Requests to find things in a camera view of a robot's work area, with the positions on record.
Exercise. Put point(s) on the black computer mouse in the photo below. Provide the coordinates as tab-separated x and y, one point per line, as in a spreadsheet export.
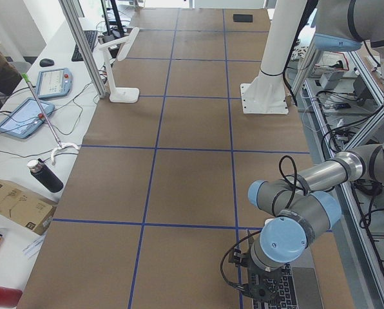
46	62

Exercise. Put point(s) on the near blue teach pendant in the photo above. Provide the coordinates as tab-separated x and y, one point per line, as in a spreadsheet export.
24	120

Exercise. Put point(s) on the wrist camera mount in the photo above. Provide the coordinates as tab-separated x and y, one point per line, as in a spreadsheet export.
236	256

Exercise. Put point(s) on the black mouse pad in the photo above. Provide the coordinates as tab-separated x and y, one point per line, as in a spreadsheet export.
243	18

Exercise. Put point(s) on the red object at edge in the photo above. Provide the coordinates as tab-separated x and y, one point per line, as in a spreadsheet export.
9	297

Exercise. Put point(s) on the grabber stick green tip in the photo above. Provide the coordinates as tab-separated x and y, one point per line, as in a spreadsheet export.
60	145

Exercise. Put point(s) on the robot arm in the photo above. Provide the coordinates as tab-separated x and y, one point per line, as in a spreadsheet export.
301	207

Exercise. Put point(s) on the far blue teach pendant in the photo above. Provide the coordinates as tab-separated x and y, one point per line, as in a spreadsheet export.
54	83

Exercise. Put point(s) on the cardboard box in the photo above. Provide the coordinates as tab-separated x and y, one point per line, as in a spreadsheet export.
25	207

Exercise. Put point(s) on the white camera pole mount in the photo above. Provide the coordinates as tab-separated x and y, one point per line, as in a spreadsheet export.
266	94

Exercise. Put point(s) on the aluminium frame post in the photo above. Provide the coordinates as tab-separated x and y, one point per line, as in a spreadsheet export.
72	18

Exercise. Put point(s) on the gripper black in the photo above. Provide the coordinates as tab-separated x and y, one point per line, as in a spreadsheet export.
273	273

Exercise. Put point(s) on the grey laptop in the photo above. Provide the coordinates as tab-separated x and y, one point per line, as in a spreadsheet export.
298	287

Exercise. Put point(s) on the blue teach pendant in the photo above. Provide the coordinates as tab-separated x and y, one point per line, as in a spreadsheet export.
24	120
54	83

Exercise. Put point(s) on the black water bottle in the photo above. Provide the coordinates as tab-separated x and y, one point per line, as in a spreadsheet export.
40	171

